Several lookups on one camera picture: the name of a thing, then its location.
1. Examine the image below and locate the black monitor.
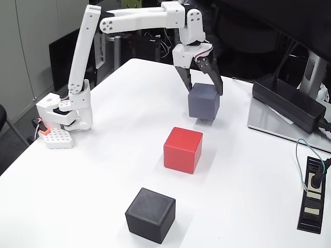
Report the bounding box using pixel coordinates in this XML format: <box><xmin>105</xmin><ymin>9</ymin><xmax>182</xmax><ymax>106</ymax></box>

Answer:
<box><xmin>227</xmin><ymin>0</ymin><xmax>331</xmax><ymax>64</ymax></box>

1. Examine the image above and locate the white plastic bag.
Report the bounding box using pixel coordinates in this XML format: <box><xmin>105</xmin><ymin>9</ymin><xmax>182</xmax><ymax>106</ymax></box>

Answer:
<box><xmin>317</xmin><ymin>84</ymin><xmax>331</xmax><ymax>103</ymax></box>

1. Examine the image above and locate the grey cube block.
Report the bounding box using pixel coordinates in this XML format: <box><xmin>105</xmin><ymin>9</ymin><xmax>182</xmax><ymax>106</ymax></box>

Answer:
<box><xmin>188</xmin><ymin>82</ymin><xmax>220</xmax><ymax>121</ymax></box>

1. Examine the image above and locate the red cube block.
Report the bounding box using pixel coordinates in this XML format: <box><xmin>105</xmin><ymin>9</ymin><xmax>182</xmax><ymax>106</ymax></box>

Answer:
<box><xmin>163</xmin><ymin>126</ymin><xmax>203</xmax><ymax>175</ymax></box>

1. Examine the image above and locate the black desktop computer case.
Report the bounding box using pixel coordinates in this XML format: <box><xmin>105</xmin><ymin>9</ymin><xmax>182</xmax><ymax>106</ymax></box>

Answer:
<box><xmin>113</xmin><ymin>33</ymin><xmax>176</xmax><ymax>63</ymax></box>

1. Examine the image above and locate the silver monitor base plate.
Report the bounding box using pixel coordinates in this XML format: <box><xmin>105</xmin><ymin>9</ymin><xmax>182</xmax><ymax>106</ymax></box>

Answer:
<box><xmin>247</xmin><ymin>97</ymin><xmax>331</xmax><ymax>153</ymax></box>

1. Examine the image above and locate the plastic-wrapped black bin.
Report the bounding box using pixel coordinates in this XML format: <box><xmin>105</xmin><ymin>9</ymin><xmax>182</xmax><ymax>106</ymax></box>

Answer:
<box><xmin>170</xmin><ymin>0</ymin><xmax>223</xmax><ymax>59</ymax></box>

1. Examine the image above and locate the orange connector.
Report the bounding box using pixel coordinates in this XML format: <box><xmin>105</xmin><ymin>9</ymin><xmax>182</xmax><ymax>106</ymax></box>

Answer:
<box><xmin>37</xmin><ymin>117</ymin><xmax>50</xmax><ymax>135</ymax></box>

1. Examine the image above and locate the black flat panel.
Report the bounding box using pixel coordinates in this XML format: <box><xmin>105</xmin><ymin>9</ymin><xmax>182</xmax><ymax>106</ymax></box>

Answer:
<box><xmin>49</xmin><ymin>27</ymin><xmax>81</xmax><ymax>94</ymax></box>

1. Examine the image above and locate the black power plug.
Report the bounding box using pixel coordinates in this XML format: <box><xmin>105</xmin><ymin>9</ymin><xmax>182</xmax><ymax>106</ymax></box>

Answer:
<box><xmin>310</xmin><ymin>157</ymin><xmax>331</xmax><ymax>189</ymax></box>

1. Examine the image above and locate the black cube block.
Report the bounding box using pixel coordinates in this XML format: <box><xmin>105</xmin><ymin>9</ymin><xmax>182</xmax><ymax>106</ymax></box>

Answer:
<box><xmin>125</xmin><ymin>187</ymin><xmax>176</xmax><ymax>244</ymax></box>

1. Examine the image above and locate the red white black servo cable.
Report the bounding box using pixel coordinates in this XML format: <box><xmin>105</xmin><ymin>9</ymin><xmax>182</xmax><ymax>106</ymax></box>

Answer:
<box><xmin>192</xmin><ymin>42</ymin><xmax>214</xmax><ymax>62</ymax></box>

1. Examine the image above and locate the black adapter power cable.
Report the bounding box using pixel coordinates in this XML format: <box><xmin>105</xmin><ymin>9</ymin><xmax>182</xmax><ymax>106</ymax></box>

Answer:
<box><xmin>317</xmin><ymin>116</ymin><xmax>331</xmax><ymax>142</ymax></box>

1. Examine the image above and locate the green perforated board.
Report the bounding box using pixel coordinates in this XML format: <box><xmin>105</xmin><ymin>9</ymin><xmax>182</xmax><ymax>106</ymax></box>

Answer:
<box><xmin>121</xmin><ymin>0</ymin><xmax>143</xmax><ymax>8</ymax></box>

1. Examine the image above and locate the grey monitor stand neck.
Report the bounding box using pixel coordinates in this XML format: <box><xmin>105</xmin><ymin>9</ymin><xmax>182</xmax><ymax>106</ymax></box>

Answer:
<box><xmin>297</xmin><ymin>50</ymin><xmax>331</xmax><ymax>100</ymax></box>

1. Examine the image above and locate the black power strip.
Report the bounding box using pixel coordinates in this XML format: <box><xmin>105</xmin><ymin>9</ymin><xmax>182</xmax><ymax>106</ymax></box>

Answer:
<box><xmin>296</xmin><ymin>156</ymin><xmax>326</xmax><ymax>235</ymax></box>

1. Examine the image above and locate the black power adapter brick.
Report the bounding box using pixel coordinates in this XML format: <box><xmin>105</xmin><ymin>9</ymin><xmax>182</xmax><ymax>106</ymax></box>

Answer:
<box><xmin>252</xmin><ymin>73</ymin><xmax>327</xmax><ymax>134</ymax></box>

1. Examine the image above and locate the green cable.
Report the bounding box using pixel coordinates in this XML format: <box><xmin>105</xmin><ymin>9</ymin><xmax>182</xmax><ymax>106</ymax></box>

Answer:
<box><xmin>296</xmin><ymin>138</ymin><xmax>326</xmax><ymax>192</ymax></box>

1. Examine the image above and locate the white perforated clamp base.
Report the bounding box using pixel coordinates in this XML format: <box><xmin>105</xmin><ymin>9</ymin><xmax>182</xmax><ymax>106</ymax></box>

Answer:
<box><xmin>42</xmin><ymin>128</ymin><xmax>74</xmax><ymax>150</ymax></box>

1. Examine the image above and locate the black office chair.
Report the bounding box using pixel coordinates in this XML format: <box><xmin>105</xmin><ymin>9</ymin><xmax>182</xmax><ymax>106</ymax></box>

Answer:
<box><xmin>0</xmin><ymin>104</ymin><xmax>31</xmax><ymax>148</ymax></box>

